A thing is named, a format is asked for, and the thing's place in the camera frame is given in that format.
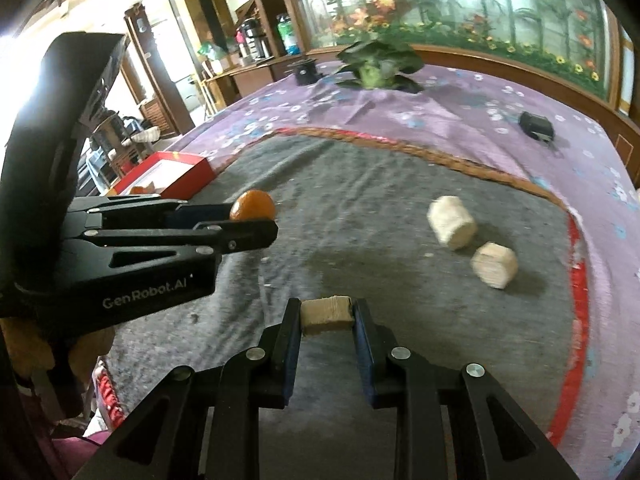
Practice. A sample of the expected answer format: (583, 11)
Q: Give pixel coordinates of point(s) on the wooden shelf cabinet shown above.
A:
(195, 35)

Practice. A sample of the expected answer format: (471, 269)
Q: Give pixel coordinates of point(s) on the person's left hand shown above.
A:
(27, 352)

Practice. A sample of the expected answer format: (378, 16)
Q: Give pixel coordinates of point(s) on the purple floral tablecloth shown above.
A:
(460, 110)

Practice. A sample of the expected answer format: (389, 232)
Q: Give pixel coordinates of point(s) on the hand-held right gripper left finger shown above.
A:
(292, 345)

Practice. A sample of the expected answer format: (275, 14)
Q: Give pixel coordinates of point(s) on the black square device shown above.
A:
(306, 72)

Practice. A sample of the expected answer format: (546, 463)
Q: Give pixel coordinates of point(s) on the red cardboard box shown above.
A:
(185, 170)

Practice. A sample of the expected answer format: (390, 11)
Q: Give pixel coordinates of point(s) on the black thermos flask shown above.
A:
(256, 40)

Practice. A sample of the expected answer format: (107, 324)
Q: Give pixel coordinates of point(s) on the small orange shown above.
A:
(252, 205)

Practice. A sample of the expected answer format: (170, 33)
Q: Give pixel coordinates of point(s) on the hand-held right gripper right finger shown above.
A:
(362, 345)

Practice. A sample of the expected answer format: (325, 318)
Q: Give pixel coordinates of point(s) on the grey mat with red border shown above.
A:
(360, 200)

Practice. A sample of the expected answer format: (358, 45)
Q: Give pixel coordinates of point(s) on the flower painted glass panel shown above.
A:
(450, 0)

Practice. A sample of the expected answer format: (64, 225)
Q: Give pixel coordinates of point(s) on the green plastic bottle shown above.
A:
(288, 35)

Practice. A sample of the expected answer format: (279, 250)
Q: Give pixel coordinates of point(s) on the green leafy plant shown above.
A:
(377, 65)

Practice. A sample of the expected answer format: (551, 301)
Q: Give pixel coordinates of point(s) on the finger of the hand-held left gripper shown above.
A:
(245, 234)
(200, 212)

